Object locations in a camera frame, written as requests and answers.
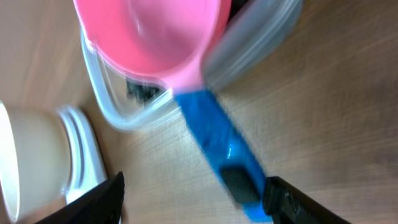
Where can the pink scoop blue handle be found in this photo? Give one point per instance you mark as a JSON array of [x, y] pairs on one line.
[[165, 42]]

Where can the white bowl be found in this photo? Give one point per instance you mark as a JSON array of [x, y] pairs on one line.
[[35, 160]]

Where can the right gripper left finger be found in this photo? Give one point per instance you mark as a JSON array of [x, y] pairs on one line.
[[101, 205]]

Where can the black beans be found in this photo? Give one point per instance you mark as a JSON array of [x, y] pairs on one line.
[[141, 93]]

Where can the white digital kitchen scale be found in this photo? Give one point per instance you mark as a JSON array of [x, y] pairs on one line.
[[87, 165]]

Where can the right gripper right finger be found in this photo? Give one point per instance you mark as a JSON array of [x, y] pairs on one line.
[[286, 204]]

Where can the clear plastic container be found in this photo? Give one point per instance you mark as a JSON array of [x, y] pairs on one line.
[[255, 29]]

